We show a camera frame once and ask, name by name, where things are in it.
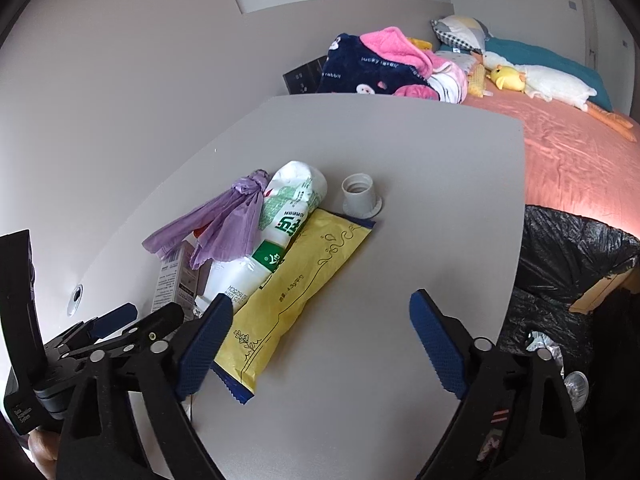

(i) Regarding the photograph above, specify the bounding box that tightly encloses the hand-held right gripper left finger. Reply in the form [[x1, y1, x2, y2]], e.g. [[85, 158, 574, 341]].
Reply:
[[57, 294, 234, 480]]

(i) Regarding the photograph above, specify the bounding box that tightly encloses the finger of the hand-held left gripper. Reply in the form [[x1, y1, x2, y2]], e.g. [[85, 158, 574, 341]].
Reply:
[[100, 302, 187, 357], [44, 302, 139, 358]]

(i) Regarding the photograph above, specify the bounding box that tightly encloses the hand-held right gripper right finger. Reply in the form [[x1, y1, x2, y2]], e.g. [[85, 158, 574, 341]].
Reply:
[[409, 289, 587, 480]]

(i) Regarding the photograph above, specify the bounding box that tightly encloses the grey box with barcode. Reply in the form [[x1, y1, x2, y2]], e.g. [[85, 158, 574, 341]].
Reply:
[[149, 240, 211, 323]]

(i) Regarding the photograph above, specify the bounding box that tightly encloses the silver foil wrapper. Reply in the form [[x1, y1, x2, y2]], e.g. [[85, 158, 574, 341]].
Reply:
[[524, 331, 564, 367]]

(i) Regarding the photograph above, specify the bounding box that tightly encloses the yellow snack packet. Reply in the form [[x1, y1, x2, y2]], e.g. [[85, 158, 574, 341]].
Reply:
[[212, 208, 376, 404]]

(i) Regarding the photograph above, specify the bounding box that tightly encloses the purple plastic bag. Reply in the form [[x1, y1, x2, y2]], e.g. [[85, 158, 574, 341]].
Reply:
[[142, 168, 271, 270]]

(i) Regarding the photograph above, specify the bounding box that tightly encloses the black bin bag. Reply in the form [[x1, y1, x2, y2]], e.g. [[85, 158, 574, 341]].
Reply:
[[499, 204, 640, 413]]

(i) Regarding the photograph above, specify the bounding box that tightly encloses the white bag with green print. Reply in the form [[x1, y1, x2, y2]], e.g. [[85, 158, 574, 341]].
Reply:
[[199, 160, 329, 314]]

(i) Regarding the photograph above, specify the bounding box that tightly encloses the white plastic cup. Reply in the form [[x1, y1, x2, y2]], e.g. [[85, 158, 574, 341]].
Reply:
[[342, 172, 385, 219]]

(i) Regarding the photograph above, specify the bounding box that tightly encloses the cardboard box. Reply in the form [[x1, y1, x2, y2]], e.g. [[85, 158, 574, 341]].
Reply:
[[569, 269, 640, 316]]

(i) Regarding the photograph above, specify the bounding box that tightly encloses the person's left hand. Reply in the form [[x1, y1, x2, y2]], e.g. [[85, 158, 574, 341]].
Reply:
[[27, 430, 58, 480]]

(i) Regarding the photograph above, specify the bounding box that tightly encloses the pink bed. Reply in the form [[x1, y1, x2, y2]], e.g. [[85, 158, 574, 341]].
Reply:
[[462, 82, 640, 241]]

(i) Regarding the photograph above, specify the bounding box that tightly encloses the pink striped cloth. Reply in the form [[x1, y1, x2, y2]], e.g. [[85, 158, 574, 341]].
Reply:
[[427, 62, 469, 105]]

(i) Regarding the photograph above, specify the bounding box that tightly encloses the yellow corn plush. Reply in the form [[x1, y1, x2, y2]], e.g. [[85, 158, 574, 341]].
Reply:
[[465, 63, 489, 100]]

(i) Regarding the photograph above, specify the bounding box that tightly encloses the yellow duck plush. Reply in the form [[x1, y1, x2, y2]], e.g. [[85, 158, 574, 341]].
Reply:
[[487, 64, 529, 94]]

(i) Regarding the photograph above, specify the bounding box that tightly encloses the white goose plush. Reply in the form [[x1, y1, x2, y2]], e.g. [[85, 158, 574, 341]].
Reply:
[[472, 50, 640, 143]]

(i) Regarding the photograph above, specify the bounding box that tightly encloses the navy printed blanket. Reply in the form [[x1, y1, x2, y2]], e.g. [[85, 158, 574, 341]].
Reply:
[[316, 33, 442, 99]]

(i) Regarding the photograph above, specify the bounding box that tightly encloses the pink fleece cloth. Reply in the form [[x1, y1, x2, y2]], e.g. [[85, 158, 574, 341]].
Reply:
[[358, 26, 454, 101]]

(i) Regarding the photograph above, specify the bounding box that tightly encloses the teal pillow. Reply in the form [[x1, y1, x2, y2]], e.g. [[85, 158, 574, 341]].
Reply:
[[482, 37, 614, 112]]

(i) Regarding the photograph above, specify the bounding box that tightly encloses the checked pillow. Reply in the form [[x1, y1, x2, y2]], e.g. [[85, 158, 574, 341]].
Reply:
[[430, 14, 494, 56]]

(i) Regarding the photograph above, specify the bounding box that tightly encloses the black wall socket panel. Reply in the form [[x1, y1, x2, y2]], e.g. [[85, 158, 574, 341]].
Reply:
[[283, 57, 329, 96]]

